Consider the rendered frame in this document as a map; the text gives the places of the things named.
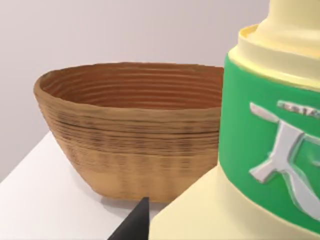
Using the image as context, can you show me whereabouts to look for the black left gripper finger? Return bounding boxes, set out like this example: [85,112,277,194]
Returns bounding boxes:
[106,196,150,240]

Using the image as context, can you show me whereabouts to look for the cream bottle with green label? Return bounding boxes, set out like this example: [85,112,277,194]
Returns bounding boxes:
[148,0,320,240]

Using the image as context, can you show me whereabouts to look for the brown woven basket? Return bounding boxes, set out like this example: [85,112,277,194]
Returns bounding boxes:
[33,61,226,204]

